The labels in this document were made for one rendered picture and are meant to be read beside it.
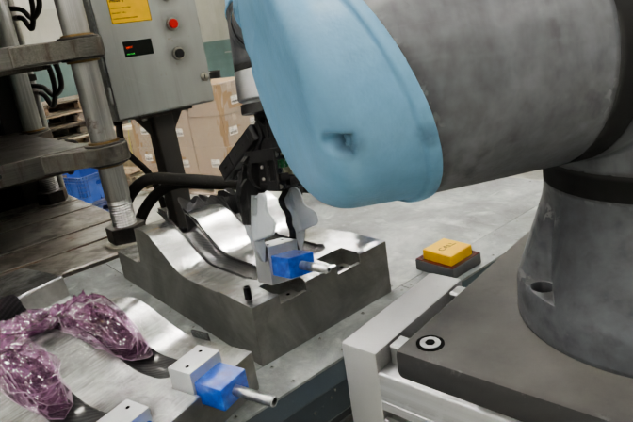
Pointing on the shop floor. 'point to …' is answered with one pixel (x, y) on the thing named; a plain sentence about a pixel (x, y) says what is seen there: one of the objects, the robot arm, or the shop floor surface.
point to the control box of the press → (149, 53)
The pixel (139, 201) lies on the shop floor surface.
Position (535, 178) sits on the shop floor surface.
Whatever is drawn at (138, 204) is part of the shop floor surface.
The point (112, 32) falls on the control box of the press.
